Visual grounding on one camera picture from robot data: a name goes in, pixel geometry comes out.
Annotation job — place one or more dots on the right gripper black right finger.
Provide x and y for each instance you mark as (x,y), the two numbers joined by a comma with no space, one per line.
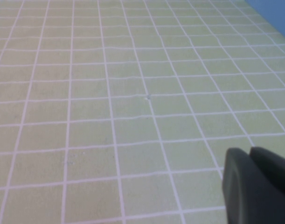
(273,165)

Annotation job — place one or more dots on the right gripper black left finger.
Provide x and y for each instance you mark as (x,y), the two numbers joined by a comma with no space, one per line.
(245,191)

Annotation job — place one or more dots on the green checked tablecloth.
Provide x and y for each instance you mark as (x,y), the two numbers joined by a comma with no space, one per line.
(109,105)

